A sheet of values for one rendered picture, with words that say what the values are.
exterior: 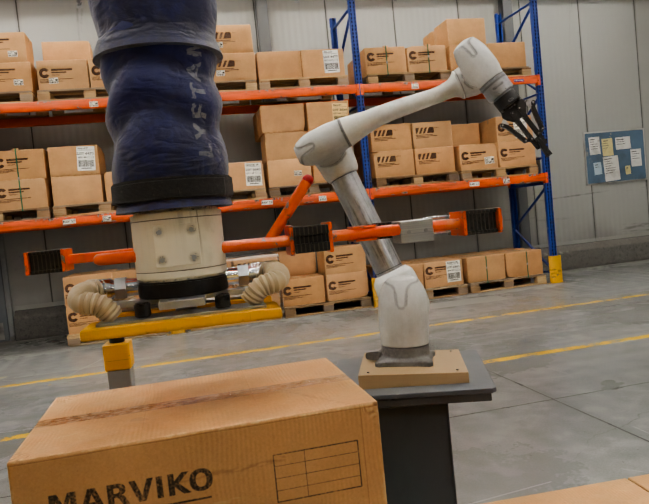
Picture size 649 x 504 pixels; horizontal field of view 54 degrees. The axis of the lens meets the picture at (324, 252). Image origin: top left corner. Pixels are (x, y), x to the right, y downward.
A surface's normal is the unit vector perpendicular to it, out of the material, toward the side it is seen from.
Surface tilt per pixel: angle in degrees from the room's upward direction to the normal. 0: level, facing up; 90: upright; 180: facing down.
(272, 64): 90
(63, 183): 87
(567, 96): 90
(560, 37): 90
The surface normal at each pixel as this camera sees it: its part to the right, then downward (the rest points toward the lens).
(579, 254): 0.22, 0.03
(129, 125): -0.58, -0.15
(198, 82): 0.78, -0.40
